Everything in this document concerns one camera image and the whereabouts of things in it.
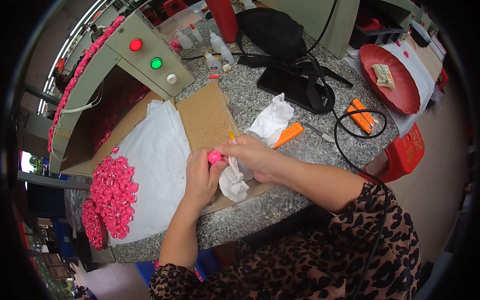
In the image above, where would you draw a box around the person's left hand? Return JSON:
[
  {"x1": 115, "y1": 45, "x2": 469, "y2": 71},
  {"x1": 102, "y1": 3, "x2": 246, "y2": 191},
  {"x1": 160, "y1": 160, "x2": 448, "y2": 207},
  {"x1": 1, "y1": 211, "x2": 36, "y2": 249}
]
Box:
[{"x1": 182, "y1": 147, "x2": 229, "y2": 211}]

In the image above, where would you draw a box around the person's right hand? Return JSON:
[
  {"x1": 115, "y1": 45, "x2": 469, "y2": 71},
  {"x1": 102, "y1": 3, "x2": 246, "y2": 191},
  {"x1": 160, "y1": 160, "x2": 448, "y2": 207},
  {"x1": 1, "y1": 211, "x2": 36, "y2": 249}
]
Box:
[{"x1": 215, "y1": 135, "x2": 286, "y2": 184}]

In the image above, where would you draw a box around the white rag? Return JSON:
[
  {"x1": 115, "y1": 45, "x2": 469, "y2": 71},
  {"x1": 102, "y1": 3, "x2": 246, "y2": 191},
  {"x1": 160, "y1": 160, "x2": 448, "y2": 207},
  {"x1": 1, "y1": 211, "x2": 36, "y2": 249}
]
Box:
[{"x1": 218, "y1": 155, "x2": 255, "y2": 203}]

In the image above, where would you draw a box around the brown cardboard sheet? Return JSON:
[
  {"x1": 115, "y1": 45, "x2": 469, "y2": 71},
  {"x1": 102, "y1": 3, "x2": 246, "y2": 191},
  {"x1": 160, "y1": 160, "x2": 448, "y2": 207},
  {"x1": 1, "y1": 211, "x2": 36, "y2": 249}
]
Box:
[{"x1": 60, "y1": 80, "x2": 277, "y2": 215}]

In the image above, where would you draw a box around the crumpled white paper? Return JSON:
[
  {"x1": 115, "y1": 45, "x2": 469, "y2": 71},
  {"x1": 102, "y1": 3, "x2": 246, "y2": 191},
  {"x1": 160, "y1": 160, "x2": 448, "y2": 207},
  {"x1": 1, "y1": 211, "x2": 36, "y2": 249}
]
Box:
[{"x1": 244, "y1": 93, "x2": 295, "y2": 148}]

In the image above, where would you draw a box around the white paper sheet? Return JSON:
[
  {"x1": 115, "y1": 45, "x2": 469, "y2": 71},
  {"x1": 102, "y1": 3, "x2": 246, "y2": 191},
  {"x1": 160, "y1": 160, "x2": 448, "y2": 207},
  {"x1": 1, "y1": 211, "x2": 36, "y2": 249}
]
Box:
[{"x1": 107, "y1": 99, "x2": 217, "y2": 247}]

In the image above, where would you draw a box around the black phone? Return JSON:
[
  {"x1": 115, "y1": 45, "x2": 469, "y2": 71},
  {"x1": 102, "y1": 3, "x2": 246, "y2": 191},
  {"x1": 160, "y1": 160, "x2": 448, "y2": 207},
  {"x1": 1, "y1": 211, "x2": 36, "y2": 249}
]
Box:
[{"x1": 256, "y1": 66, "x2": 335, "y2": 115}]

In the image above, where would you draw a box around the small metal blade knife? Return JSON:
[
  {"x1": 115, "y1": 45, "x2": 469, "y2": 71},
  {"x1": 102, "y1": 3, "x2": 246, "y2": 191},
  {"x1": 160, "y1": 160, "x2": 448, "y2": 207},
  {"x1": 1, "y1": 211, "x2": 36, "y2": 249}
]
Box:
[{"x1": 304, "y1": 123, "x2": 335, "y2": 144}]

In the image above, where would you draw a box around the small labelled glue bottle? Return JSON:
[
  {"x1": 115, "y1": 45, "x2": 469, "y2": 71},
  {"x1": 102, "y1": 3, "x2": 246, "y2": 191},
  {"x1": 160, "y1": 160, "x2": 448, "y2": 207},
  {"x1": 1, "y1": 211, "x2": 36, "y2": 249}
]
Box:
[{"x1": 204, "y1": 52, "x2": 223, "y2": 73}]

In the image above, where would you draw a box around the small white glue bottle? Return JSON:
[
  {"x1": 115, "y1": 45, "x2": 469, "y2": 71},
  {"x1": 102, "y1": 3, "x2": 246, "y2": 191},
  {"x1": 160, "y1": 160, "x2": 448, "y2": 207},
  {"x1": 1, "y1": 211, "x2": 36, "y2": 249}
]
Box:
[
  {"x1": 176, "y1": 30, "x2": 194, "y2": 50},
  {"x1": 220, "y1": 46, "x2": 236, "y2": 66},
  {"x1": 209, "y1": 30, "x2": 226, "y2": 54}
]

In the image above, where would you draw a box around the small red-tipped glue bottle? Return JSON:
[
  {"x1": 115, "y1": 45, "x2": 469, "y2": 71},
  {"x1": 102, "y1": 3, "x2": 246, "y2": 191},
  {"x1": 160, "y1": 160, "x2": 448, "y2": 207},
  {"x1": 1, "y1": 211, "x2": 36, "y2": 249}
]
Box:
[{"x1": 189, "y1": 23, "x2": 204, "y2": 43}]

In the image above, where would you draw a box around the orange blade box in bag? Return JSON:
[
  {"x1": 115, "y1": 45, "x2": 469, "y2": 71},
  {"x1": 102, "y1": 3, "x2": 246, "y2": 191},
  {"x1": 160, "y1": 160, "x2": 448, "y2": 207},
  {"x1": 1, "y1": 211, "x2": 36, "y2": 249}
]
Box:
[{"x1": 346, "y1": 98, "x2": 377, "y2": 135}]

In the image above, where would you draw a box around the red cylinder bottle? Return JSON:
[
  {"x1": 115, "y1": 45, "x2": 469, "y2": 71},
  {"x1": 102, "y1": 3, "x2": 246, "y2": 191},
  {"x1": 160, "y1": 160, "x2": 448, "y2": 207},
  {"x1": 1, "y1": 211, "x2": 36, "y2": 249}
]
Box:
[{"x1": 205, "y1": 0, "x2": 240, "y2": 44}]

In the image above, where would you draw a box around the person's body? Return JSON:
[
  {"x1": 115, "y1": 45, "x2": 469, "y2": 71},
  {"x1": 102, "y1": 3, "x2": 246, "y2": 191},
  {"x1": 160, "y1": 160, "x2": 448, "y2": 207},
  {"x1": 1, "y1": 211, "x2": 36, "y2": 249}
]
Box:
[{"x1": 149, "y1": 181, "x2": 422, "y2": 300}]

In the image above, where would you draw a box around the heap of pink toy pieces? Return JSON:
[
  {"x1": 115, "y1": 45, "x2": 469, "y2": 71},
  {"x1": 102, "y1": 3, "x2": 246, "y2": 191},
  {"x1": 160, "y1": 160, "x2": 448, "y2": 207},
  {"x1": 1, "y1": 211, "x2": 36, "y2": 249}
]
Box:
[{"x1": 80, "y1": 146, "x2": 139, "y2": 251}]

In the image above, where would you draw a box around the blue crate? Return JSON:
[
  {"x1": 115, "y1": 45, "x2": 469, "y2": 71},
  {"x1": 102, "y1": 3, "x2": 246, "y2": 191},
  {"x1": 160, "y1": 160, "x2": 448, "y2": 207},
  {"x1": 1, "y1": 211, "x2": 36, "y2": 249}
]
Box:
[{"x1": 134, "y1": 248, "x2": 223, "y2": 289}]

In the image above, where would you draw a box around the beige machine box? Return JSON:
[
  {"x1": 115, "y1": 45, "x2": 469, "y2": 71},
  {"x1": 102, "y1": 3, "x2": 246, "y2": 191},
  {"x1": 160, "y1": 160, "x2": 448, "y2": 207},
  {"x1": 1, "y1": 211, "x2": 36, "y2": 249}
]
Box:
[{"x1": 48, "y1": 9, "x2": 196, "y2": 178}]

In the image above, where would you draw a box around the beige cabinet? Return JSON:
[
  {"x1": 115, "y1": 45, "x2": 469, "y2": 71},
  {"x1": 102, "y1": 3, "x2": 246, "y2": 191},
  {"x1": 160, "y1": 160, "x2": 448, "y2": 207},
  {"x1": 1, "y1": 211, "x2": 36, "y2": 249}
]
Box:
[{"x1": 259, "y1": 0, "x2": 362, "y2": 60}]

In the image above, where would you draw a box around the pale snack packet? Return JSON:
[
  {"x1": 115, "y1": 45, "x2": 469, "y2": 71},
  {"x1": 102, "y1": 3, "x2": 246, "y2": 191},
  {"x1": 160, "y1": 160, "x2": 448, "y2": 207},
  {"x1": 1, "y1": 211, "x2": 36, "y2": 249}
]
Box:
[{"x1": 371, "y1": 63, "x2": 397, "y2": 90}]

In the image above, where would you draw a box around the red plastic stool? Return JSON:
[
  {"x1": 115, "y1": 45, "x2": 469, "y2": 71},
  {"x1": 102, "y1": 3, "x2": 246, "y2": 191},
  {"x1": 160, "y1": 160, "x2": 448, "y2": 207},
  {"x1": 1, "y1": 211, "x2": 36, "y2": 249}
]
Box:
[{"x1": 358, "y1": 122, "x2": 425, "y2": 184}]

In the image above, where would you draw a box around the red scalloped tray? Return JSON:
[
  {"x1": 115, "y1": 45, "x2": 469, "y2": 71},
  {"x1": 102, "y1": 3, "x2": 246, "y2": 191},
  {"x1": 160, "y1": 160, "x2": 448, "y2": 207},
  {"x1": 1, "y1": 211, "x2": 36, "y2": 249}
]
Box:
[{"x1": 359, "y1": 44, "x2": 422, "y2": 116}]

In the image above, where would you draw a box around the row of pink toy pieces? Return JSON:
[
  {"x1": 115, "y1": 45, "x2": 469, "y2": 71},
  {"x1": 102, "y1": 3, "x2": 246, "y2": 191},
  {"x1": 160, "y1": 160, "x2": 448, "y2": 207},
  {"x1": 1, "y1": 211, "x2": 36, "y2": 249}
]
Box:
[{"x1": 46, "y1": 15, "x2": 127, "y2": 153}]

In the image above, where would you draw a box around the black plastic crate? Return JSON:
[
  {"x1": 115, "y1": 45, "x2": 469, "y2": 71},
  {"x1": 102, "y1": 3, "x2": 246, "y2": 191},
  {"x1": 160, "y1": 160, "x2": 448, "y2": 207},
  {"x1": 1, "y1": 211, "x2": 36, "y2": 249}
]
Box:
[{"x1": 349, "y1": 9, "x2": 409, "y2": 50}]

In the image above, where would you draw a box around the white table cloth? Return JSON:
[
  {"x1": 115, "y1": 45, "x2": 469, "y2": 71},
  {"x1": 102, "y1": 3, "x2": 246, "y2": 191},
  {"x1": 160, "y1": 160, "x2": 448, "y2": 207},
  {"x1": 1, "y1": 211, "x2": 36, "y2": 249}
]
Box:
[{"x1": 343, "y1": 39, "x2": 436, "y2": 139}]

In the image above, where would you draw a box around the black cable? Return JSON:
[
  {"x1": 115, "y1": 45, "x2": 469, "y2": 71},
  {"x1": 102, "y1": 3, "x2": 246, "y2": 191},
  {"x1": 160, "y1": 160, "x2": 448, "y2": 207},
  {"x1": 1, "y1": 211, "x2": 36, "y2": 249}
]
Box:
[{"x1": 305, "y1": 0, "x2": 391, "y2": 300}]

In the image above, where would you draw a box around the black bag with strap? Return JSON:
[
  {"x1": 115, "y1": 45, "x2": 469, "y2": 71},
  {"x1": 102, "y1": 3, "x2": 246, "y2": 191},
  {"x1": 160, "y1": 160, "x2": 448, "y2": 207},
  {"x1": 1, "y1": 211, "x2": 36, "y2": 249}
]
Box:
[{"x1": 235, "y1": 7, "x2": 354, "y2": 115}]

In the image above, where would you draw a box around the white machine wire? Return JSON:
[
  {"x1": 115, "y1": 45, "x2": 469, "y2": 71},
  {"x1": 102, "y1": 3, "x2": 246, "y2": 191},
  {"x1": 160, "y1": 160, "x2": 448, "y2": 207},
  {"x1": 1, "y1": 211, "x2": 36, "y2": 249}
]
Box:
[{"x1": 50, "y1": 80, "x2": 105, "y2": 163}]

